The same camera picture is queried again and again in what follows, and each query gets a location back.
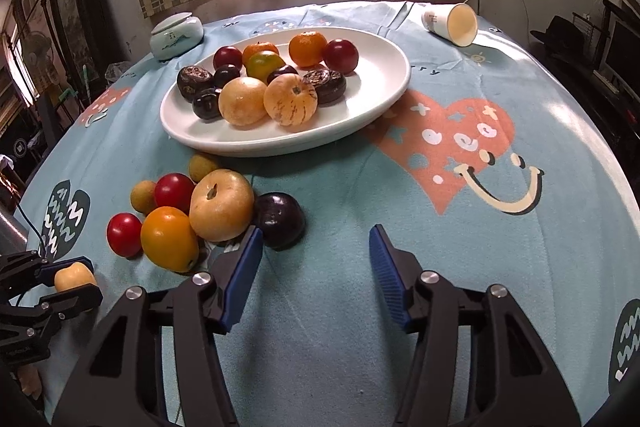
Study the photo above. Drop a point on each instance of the pale green ceramic jar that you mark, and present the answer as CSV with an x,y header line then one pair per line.
x,y
175,37

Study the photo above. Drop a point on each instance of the small tan longan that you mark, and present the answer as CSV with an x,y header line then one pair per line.
x,y
143,196
201,167

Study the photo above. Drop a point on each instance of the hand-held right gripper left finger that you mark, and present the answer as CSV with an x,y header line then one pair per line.
x,y
245,274

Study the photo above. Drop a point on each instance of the small pale yellow fruit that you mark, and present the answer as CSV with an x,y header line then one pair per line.
x,y
72,278

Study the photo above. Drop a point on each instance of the electric fan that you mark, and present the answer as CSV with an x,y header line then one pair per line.
x,y
32,49

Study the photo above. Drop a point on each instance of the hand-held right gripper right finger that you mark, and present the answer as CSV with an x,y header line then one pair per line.
x,y
387,277

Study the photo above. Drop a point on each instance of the white round plate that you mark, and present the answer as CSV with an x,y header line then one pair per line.
x,y
360,72

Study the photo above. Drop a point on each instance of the dark wooden side desk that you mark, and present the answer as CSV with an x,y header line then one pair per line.
x,y
600,117

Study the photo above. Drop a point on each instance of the white paper cup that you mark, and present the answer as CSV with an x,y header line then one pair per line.
x,y
442,23

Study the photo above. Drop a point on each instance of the grey metal tube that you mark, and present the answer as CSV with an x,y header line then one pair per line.
x,y
10,229

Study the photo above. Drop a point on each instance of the red plum on table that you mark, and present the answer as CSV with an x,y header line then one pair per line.
x,y
173,192

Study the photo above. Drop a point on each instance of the striped yellow pepino melon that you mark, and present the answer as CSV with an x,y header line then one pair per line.
x,y
290,99

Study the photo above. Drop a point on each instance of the white power strip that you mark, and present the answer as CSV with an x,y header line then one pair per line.
x,y
607,83

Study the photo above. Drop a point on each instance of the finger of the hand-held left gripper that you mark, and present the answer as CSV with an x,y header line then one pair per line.
x,y
75,301
45,271

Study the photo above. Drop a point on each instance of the small red plum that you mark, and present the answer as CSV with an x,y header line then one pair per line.
x,y
228,57

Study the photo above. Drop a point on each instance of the orange tomato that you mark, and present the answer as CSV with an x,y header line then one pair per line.
x,y
169,238

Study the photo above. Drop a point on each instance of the orange tangerine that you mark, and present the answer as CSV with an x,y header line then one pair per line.
x,y
252,51
307,48

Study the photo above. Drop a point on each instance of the clear plastic bag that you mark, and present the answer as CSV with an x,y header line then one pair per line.
x,y
118,71

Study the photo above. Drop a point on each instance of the computer monitor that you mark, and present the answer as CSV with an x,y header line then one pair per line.
x,y
622,57

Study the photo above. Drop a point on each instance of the person's left hand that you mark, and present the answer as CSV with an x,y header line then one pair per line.
x,y
27,379

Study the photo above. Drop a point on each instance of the black hat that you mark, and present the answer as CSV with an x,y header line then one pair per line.
x,y
557,34

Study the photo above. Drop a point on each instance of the red tomato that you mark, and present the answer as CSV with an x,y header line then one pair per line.
x,y
124,234

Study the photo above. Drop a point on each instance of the yellow-green tangerine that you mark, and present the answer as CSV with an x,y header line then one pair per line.
x,y
263,67

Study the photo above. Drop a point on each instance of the dark wrinkled passion fruit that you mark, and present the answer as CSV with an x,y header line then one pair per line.
x,y
192,82
325,85

